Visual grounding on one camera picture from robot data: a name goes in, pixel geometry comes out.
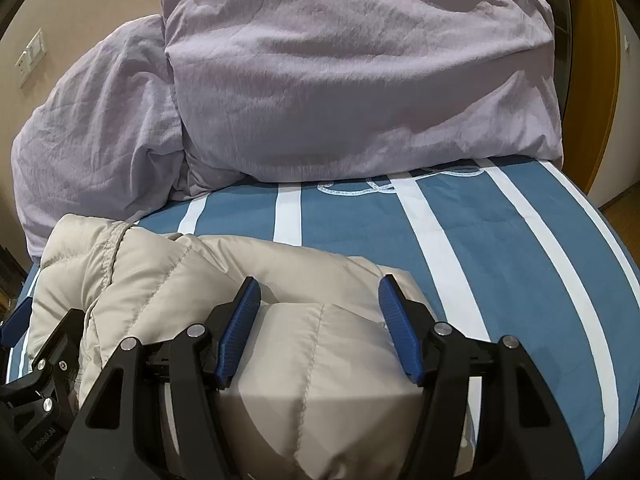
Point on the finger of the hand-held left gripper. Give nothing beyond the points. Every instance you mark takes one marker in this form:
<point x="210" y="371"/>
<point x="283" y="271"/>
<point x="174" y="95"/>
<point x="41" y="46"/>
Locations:
<point x="15" y="321"/>
<point x="62" y="345"/>

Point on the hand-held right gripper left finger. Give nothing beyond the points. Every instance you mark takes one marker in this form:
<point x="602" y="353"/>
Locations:
<point x="240" y="330"/>

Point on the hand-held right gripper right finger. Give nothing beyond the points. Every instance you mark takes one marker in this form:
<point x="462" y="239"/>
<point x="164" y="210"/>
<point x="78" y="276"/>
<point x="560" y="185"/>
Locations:
<point x="397" y="325"/>

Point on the white wall switch panel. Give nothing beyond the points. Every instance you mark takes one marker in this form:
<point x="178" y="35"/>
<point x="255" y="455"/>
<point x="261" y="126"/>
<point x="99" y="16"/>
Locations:
<point x="30" y="57"/>

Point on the beige puffer jacket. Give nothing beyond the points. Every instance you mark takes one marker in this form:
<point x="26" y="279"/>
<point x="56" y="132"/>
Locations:
<point x="300" y="350"/>

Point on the lavender duvet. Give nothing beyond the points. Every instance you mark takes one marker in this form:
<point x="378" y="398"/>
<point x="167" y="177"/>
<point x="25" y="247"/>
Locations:
<point x="325" y="85"/>

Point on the blue white striped bed sheet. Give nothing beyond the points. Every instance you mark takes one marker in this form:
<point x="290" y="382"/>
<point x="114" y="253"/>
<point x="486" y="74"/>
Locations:
<point x="500" y="260"/>

